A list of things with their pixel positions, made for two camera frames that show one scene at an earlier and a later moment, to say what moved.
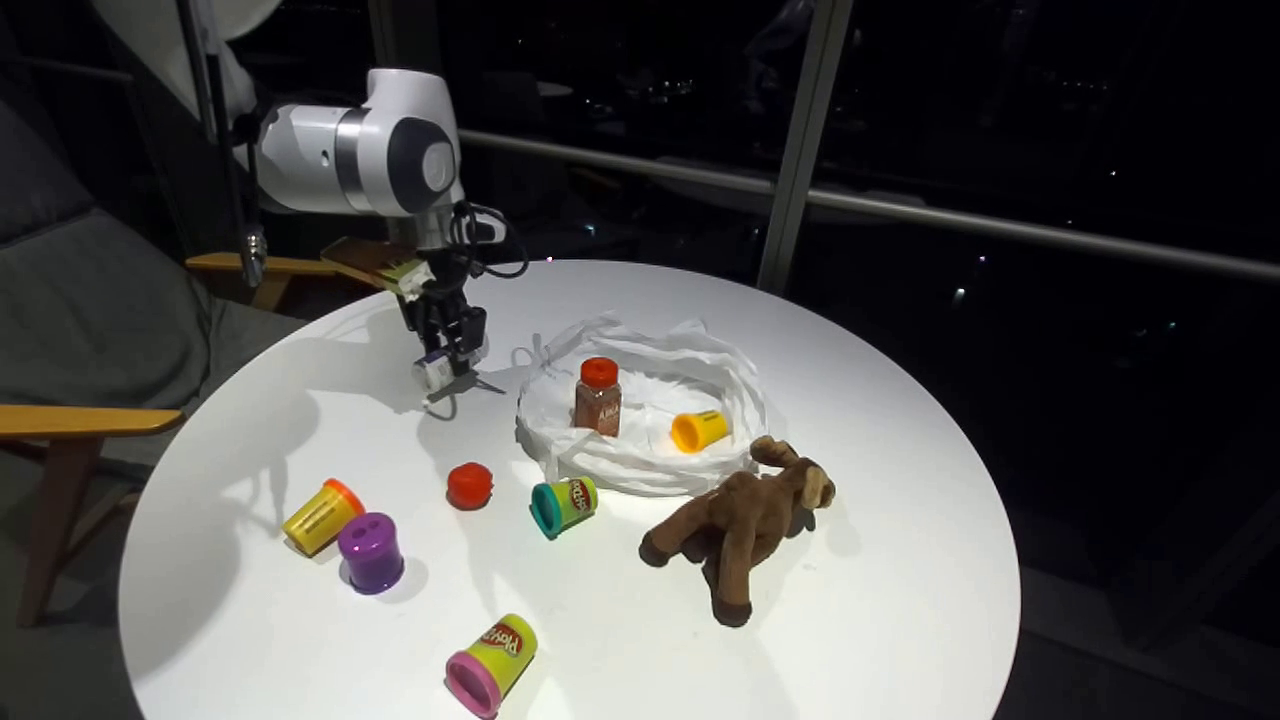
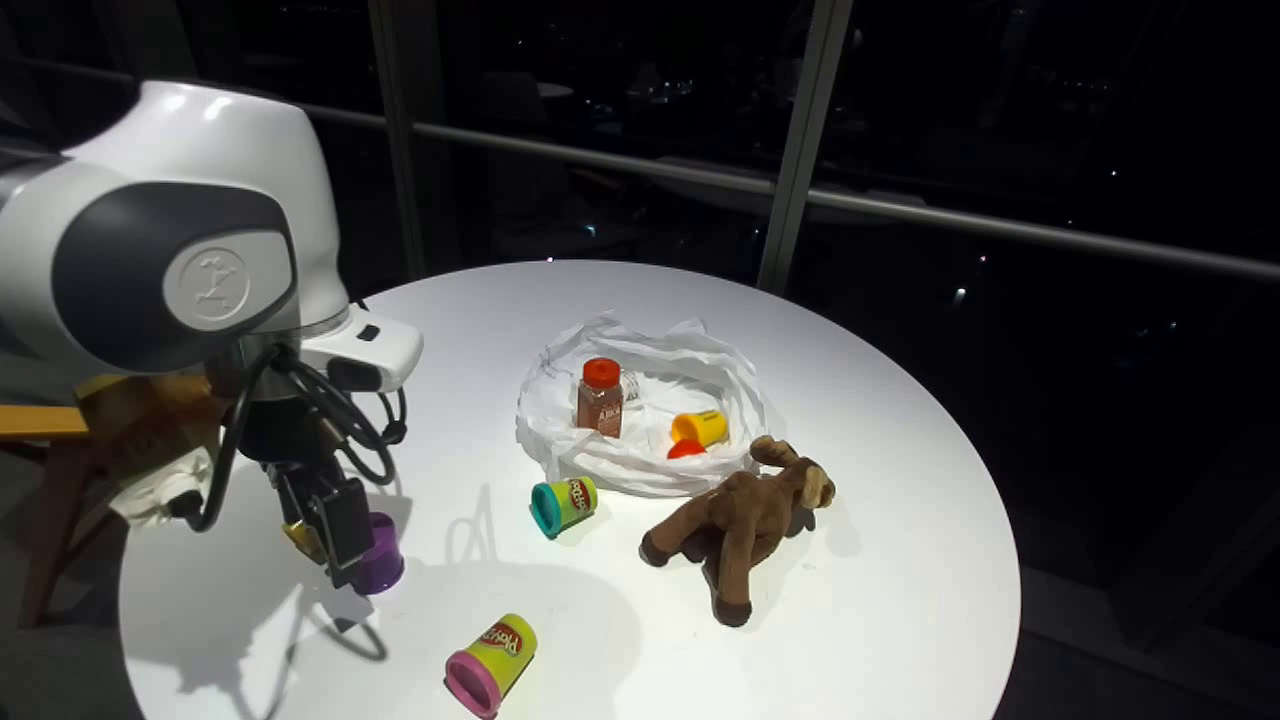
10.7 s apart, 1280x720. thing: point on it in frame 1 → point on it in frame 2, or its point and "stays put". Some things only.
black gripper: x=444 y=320 → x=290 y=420
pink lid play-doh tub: x=494 y=665 stays put
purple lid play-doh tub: x=370 y=554 stays put
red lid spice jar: x=596 y=398 stays put
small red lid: x=469 y=487 → x=680 y=450
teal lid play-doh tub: x=560 y=506 stays put
